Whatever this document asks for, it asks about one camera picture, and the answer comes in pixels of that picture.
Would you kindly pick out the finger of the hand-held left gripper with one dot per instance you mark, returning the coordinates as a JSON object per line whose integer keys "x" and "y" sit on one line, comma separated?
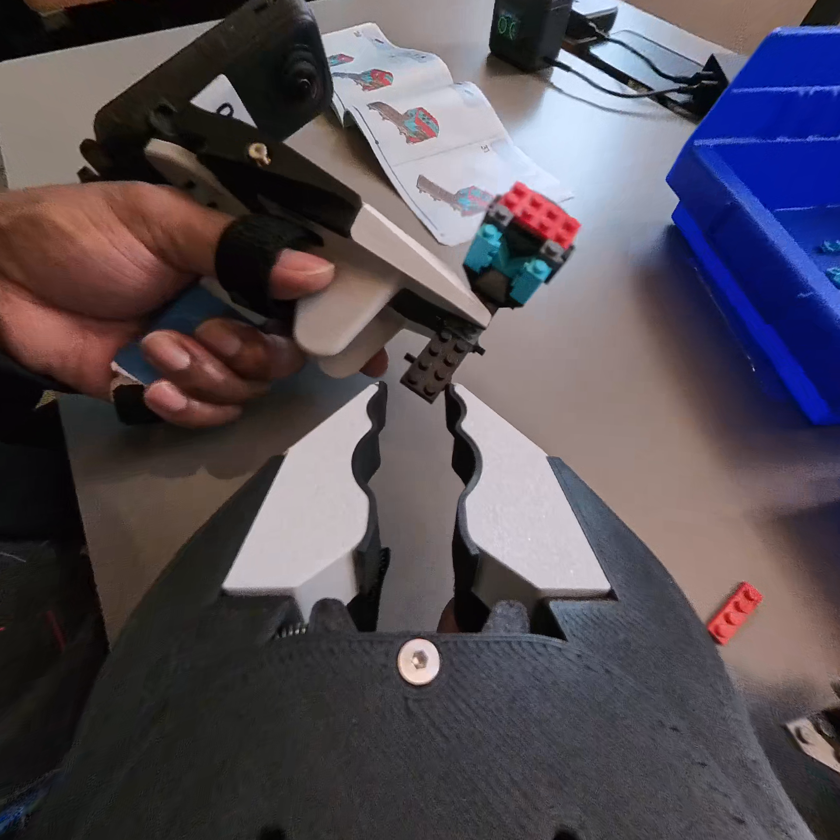
{"x": 358, "y": 364}
{"x": 407, "y": 262}

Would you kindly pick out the black power bank green display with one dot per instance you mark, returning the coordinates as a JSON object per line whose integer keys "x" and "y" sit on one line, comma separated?
{"x": 525, "y": 33}

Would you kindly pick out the person's left hand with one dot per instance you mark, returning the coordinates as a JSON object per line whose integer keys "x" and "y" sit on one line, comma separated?
{"x": 98, "y": 262}

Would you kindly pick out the red toy brick plate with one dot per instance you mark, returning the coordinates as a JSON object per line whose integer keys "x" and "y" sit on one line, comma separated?
{"x": 735, "y": 613}

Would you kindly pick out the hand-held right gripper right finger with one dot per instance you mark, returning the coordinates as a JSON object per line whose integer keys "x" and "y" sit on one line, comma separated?
{"x": 531, "y": 525}

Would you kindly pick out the toy brick instruction booklet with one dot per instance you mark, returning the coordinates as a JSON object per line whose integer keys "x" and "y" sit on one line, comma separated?
{"x": 446, "y": 151}

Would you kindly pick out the blue storage bin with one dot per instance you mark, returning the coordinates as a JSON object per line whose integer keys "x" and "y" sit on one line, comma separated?
{"x": 741, "y": 197}

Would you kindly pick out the grey desk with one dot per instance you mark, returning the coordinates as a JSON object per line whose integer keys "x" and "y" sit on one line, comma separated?
{"x": 623, "y": 328}

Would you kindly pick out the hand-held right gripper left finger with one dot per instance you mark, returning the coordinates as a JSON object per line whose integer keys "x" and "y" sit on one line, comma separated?
{"x": 308, "y": 518}

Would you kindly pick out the black flat device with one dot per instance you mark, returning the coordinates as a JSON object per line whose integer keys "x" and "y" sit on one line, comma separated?
{"x": 649, "y": 59}

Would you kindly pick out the red teal toy brick truck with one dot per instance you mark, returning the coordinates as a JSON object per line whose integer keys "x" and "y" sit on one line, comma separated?
{"x": 525, "y": 223}

